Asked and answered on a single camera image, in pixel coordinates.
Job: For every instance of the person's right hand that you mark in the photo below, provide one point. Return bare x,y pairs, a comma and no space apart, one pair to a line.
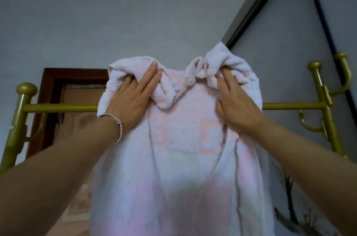
240,110

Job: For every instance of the person's left hand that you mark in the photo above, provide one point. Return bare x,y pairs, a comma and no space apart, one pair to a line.
131,104

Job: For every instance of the gold metal clothes rack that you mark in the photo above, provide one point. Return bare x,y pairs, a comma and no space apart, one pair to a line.
61,108

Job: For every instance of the pink and white towel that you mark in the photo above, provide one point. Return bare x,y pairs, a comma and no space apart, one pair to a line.
181,174

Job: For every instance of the person's left forearm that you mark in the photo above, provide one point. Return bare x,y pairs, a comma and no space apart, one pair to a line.
50,177

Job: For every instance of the person's right forearm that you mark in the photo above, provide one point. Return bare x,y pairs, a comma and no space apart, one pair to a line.
315,168

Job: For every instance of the white wardrobe with tree print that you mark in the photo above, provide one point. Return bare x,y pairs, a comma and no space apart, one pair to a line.
293,48

